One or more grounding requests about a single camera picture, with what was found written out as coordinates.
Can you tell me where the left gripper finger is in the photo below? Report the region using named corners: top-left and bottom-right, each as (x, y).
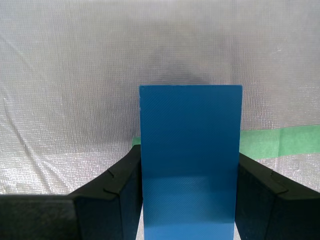
top-left (234, 151), bottom-right (320, 240)
top-left (0, 144), bottom-right (145, 240)

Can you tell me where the blue rectangular block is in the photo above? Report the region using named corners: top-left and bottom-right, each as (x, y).
top-left (138, 84), bottom-right (243, 240)

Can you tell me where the long green tape strip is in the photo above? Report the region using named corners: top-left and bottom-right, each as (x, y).
top-left (131, 124), bottom-right (320, 159)

